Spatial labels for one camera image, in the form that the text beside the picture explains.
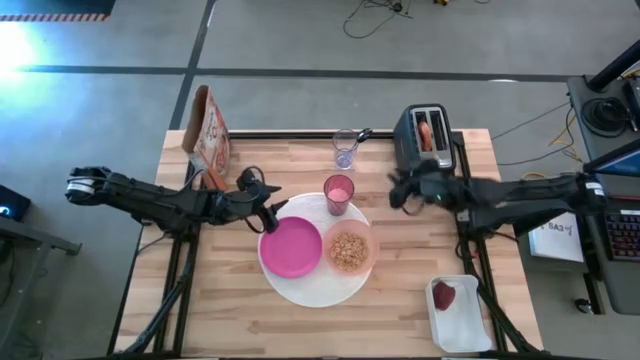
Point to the pink faceted cup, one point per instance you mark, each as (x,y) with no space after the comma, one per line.
(339,195)

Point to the white rectangular tray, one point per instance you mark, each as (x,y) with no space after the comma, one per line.
(462,325)

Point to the grey metal stand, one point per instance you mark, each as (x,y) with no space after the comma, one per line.
(30,235)

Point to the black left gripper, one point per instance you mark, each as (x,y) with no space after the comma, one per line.
(235,207)

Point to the clear glass tumbler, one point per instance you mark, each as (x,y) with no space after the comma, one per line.
(345,150)

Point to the dark laptop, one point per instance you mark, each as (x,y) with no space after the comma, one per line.
(620,162)

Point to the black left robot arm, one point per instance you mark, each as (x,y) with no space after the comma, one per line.
(150,200)

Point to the dark red food piece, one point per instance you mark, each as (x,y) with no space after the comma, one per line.
(444,296)

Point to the cereal rings heap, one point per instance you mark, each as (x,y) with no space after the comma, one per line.
(349,251)

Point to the white round woven placemat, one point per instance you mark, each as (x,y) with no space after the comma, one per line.
(315,292)

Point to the orange toast slice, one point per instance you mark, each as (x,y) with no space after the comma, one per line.
(425,136)

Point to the pumpkin cereal box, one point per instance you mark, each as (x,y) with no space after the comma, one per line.
(212,140)

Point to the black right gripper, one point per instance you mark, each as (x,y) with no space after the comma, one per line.
(435,190)

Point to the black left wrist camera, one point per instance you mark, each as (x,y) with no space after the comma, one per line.
(247,181)

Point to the black toaster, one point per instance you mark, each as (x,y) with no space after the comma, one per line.
(407,135)

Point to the pale pink bowl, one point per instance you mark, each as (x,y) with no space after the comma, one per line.
(372,247)

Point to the grey desk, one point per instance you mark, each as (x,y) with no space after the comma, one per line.
(620,290)

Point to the black keyboard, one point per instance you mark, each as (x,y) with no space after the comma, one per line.
(622,235)

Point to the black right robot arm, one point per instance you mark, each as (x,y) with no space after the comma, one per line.
(525,192)

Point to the pink plastic plate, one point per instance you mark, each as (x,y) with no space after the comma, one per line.
(290,247)

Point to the black pole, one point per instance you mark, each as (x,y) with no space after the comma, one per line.
(615,65)

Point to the white paper sheet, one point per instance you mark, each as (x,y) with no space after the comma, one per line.
(555,245)

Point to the black computer tower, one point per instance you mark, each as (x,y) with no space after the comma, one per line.
(15,200)

